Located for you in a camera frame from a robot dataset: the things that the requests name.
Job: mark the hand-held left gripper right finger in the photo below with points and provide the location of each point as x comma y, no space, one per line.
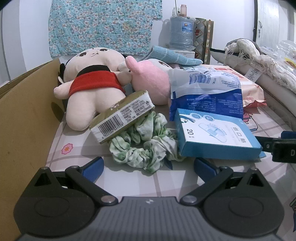
204,169

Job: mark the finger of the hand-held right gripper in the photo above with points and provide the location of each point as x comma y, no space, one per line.
264,144
288,134

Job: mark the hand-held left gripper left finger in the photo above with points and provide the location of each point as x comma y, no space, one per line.
93,169

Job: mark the light blue paper box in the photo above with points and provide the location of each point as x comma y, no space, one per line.
208,139

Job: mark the green white scrunchie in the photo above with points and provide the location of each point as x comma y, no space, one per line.
138,153

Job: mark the blue white plastic pack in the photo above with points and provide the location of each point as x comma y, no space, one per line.
203,102

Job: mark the beige doll plush red bib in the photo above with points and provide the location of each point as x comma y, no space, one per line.
87,102

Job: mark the large brown cardboard box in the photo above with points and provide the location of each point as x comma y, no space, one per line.
27,115

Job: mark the pink plush toy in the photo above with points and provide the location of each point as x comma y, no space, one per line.
150,81

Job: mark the light blue towel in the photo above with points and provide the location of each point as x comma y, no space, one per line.
166,55

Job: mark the white mattress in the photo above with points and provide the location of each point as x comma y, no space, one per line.
277,99

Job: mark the plaid printed tablecloth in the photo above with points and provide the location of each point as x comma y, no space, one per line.
161,183

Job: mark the pink tissue pack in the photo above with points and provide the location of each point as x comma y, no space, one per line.
252,90

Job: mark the white fabric tag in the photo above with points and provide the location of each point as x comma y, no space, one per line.
253,74

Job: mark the white knitted cloth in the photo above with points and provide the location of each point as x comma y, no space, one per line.
266,62

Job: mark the clear plastic bag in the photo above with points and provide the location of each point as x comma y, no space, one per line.
286,53

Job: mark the white door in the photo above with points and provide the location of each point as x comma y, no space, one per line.
270,20

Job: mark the rolled printed mats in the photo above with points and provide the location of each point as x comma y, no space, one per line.
203,39

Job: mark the blue water jug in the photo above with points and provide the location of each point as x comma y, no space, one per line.
181,32

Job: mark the pinkish bottle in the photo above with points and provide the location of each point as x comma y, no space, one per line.
183,10

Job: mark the teal floral wall cloth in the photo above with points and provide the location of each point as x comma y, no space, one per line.
99,25

